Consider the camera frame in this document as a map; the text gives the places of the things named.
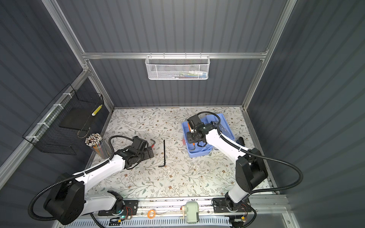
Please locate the black wire side basket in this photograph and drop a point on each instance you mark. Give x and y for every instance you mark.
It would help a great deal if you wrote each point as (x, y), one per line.
(64, 128)

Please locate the black hex key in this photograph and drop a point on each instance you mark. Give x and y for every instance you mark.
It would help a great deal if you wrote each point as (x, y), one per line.
(164, 155)

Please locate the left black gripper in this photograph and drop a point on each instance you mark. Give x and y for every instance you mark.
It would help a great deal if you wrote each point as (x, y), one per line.
(147, 154)

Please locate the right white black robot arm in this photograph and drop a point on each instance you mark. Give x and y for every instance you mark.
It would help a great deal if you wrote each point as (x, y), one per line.
(250, 168)

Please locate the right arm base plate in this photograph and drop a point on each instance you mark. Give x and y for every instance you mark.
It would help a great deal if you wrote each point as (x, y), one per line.
(223, 205)

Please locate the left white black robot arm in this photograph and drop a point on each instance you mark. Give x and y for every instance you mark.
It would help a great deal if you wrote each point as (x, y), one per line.
(67, 199)

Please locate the yellow green marker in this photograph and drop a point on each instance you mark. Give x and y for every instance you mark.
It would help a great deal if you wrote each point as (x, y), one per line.
(95, 112)

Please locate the white wire wall basket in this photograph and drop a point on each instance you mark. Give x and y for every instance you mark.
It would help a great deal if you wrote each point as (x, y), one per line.
(178, 67)

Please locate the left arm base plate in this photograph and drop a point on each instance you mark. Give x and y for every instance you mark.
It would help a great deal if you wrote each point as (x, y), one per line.
(125, 208)

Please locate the white blue tool box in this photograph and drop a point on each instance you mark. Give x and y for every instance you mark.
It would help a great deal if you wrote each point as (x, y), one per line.
(202, 149)

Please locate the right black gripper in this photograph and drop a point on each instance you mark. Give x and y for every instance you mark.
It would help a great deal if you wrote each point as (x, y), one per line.
(189, 137)

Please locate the mint green device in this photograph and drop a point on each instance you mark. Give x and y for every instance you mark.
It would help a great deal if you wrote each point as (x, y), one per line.
(191, 212)

